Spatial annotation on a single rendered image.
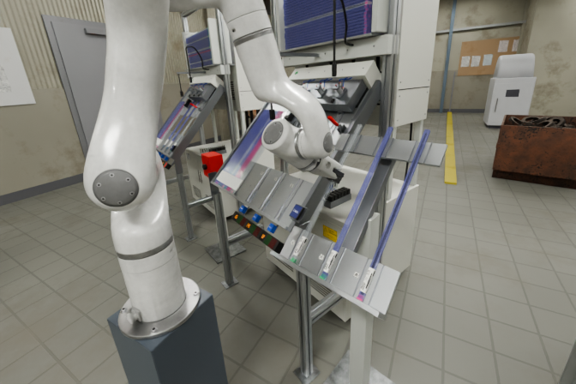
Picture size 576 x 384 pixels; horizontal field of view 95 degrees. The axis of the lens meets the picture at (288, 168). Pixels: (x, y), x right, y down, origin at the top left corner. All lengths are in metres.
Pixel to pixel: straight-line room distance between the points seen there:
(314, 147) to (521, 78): 6.98
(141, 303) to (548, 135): 3.75
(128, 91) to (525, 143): 3.72
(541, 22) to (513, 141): 5.88
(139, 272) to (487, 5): 10.24
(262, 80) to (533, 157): 3.53
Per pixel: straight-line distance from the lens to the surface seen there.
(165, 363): 0.79
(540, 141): 3.85
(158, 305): 0.75
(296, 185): 1.06
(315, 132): 0.58
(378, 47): 1.19
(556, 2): 9.52
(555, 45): 9.46
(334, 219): 1.26
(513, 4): 10.39
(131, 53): 0.58
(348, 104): 1.11
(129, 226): 0.66
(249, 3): 0.61
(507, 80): 7.41
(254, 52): 0.60
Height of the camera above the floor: 1.23
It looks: 18 degrees down
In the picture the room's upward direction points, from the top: 3 degrees counter-clockwise
